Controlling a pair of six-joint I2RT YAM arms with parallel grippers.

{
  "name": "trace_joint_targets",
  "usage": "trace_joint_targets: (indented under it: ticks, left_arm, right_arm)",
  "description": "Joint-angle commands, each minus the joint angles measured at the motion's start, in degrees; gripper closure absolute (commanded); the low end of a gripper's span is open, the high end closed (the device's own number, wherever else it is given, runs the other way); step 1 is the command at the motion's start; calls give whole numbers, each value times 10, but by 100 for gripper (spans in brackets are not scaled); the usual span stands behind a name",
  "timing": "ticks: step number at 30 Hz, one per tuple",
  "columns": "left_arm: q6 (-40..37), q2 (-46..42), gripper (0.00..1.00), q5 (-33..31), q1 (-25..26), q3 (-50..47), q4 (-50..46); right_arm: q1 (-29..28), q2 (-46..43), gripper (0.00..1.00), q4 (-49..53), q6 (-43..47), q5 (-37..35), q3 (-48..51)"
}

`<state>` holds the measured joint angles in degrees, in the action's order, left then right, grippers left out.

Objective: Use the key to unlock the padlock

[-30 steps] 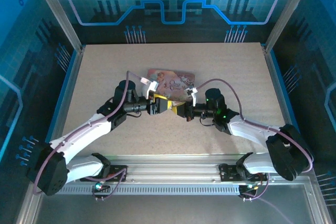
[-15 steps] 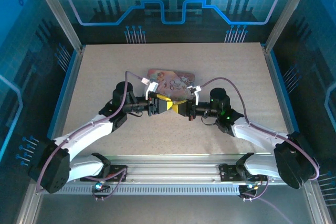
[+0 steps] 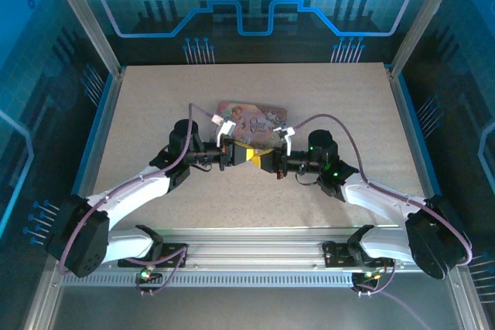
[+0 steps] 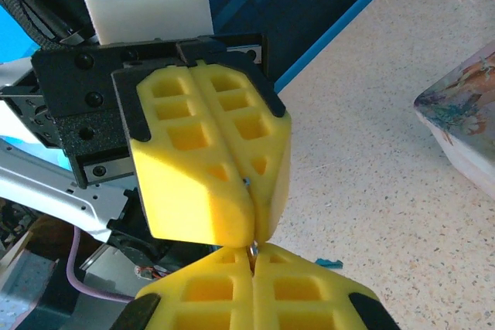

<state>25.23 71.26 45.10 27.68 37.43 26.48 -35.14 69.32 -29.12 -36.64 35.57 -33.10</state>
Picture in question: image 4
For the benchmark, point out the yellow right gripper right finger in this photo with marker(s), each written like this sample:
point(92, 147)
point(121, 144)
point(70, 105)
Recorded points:
point(309, 291)

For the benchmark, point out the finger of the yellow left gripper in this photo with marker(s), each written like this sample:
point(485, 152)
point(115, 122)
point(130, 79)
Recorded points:
point(181, 198)
point(267, 144)

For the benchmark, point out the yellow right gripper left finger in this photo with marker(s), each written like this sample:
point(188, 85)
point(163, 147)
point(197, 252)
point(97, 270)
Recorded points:
point(193, 291)

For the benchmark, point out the small metal key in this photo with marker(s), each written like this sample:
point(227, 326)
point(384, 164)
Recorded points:
point(253, 250)

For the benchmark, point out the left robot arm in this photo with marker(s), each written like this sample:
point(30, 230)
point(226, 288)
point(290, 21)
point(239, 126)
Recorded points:
point(38, 187)

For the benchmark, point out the small blue scrap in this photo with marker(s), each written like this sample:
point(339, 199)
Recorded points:
point(328, 263)

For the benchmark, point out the blue printed backdrop panel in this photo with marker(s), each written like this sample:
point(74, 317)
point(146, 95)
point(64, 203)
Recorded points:
point(290, 5)

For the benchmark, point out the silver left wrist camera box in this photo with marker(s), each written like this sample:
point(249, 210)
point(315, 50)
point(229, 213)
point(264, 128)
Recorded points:
point(147, 17)

